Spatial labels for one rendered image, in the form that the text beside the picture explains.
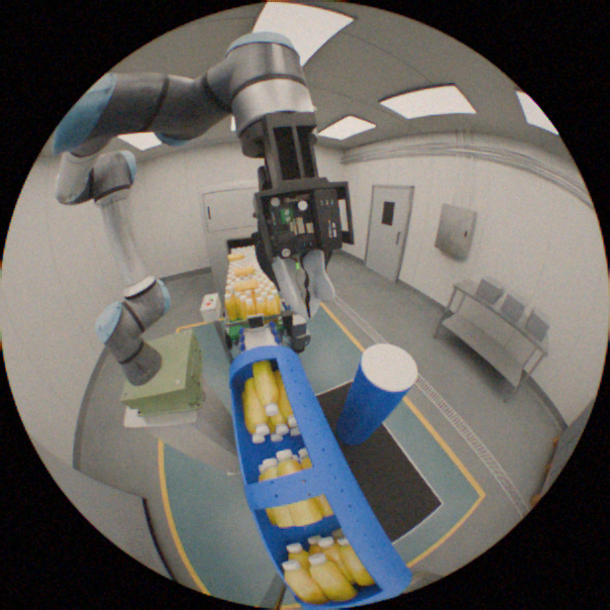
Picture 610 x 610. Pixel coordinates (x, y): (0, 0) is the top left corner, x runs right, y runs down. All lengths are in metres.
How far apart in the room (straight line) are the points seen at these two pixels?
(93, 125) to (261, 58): 0.15
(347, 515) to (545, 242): 3.38
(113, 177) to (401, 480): 2.07
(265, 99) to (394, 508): 1.78
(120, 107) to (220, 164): 4.99
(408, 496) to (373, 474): 0.35
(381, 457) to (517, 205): 3.49
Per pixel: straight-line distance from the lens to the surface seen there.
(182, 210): 5.18
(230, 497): 1.77
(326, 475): 0.45
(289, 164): 0.16
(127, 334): 0.59
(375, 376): 0.81
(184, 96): 0.24
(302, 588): 0.63
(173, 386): 0.57
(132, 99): 0.21
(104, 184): 0.58
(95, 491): 1.76
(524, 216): 3.39
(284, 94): 0.18
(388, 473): 1.64
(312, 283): 0.21
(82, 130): 0.21
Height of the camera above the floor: 1.67
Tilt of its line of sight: 33 degrees down
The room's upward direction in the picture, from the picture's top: straight up
